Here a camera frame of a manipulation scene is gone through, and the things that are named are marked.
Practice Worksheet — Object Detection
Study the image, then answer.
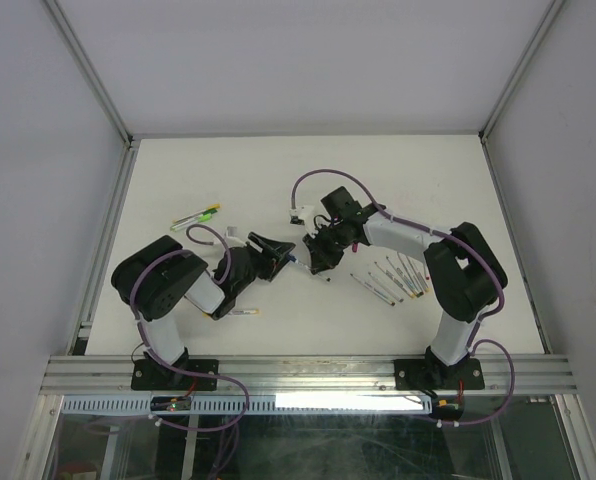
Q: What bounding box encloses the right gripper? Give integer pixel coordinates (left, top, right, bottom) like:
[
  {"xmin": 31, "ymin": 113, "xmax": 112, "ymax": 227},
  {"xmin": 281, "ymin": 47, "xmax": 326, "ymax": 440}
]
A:
[{"xmin": 302, "ymin": 221, "xmax": 350, "ymax": 273}]

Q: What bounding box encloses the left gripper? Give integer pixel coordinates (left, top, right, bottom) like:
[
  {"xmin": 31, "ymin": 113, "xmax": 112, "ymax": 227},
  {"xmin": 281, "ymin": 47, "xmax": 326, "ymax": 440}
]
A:
[{"xmin": 232, "ymin": 233, "xmax": 294, "ymax": 296}]

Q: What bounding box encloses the purple pen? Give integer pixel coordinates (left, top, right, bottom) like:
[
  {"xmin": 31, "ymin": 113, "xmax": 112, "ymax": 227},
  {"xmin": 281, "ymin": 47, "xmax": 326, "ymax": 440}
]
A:
[{"xmin": 350, "ymin": 274, "xmax": 395, "ymax": 307}]

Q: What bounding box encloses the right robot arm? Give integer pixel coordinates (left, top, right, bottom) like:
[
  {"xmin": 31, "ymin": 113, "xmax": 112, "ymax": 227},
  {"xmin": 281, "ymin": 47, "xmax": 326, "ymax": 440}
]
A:
[{"xmin": 303, "ymin": 187, "xmax": 508, "ymax": 387}]

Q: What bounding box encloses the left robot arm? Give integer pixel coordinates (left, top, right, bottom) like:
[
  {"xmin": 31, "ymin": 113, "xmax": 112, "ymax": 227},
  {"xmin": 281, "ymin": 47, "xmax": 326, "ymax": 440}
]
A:
[{"xmin": 111, "ymin": 228, "xmax": 295, "ymax": 389}]

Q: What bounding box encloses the blue capped pen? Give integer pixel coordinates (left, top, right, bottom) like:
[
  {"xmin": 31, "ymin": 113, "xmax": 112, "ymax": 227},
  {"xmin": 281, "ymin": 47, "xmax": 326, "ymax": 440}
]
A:
[{"xmin": 288, "ymin": 255, "xmax": 331, "ymax": 283}]

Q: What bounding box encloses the yellow capped lower pen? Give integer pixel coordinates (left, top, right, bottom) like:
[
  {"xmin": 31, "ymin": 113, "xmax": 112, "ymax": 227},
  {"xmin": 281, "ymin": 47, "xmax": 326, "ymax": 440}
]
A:
[{"xmin": 204, "ymin": 308, "xmax": 260, "ymax": 320}]

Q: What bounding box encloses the yellow capped pen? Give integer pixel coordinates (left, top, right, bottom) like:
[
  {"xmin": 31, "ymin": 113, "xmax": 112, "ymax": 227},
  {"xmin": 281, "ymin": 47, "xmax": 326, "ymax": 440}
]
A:
[
  {"xmin": 172, "ymin": 203, "xmax": 221, "ymax": 224},
  {"xmin": 204, "ymin": 308, "xmax": 260, "ymax": 320}
]

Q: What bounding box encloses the green capped pen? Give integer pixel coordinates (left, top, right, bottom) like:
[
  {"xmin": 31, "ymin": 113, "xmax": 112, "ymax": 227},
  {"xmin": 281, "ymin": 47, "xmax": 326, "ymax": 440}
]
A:
[{"xmin": 170, "ymin": 214, "xmax": 214, "ymax": 232}]

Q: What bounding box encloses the opened yellow pen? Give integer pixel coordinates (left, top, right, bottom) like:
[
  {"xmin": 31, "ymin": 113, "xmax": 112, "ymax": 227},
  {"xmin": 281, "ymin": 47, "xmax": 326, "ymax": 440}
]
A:
[{"xmin": 406, "ymin": 256, "xmax": 429, "ymax": 293}]

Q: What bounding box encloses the opened red pen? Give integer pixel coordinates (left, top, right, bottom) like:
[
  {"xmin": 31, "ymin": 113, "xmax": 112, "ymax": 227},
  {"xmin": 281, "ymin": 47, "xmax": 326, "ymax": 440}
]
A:
[{"xmin": 423, "ymin": 260, "xmax": 431, "ymax": 280}]

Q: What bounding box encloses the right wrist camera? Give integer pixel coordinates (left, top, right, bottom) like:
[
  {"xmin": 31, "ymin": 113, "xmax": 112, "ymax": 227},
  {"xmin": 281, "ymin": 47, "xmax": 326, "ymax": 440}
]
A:
[{"xmin": 289, "ymin": 205, "xmax": 315, "ymax": 225}]

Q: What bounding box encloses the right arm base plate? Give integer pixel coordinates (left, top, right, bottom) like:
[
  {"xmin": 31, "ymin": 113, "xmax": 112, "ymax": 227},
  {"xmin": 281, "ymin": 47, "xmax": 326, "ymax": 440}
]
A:
[{"xmin": 393, "ymin": 356, "xmax": 485, "ymax": 391}]

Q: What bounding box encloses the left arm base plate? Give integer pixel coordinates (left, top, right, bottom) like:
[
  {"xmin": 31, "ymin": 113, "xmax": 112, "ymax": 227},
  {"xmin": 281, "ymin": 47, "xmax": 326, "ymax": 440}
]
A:
[{"xmin": 131, "ymin": 356, "xmax": 219, "ymax": 392}]

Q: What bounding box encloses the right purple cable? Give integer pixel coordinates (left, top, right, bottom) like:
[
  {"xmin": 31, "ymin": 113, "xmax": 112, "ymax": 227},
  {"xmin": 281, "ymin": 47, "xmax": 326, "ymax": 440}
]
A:
[{"xmin": 290, "ymin": 168, "xmax": 518, "ymax": 429}]

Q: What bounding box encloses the slotted cable duct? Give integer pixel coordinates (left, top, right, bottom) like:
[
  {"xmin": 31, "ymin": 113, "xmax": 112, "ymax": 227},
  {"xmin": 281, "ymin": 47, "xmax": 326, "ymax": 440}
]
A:
[{"xmin": 62, "ymin": 392, "xmax": 432, "ymax": 416}]

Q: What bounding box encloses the aluminium front rail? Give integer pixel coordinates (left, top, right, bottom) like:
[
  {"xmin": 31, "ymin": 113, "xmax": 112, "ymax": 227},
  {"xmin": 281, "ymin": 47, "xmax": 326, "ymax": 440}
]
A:
[{"xmin": 40, "ymin": 351, "xmax": 578, "ymax": 396}]

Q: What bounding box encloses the left frame post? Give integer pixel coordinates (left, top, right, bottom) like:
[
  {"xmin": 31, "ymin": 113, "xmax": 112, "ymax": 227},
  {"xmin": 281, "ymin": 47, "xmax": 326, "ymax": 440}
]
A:
[{"xmin": 41, "ymin": 0, "xmax": 133, "ymax": 146}]

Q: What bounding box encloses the frame post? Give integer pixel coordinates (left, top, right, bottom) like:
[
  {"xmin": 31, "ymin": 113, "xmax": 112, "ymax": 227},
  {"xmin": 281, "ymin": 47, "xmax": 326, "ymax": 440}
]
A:
[
  {"xmin": 41, "ymin": 0, "xmax": 133, "ymax": 146},
  {"xmin": 479, "ymin": 0, "xmax": 568, "ymax": 144}
]

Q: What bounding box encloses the right frame post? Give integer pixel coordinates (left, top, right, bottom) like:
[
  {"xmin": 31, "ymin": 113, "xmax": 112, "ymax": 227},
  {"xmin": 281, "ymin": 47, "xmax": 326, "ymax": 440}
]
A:
[{"xmin": 479, "ymin": 0, "xmax": 568, "ymax": 144}]

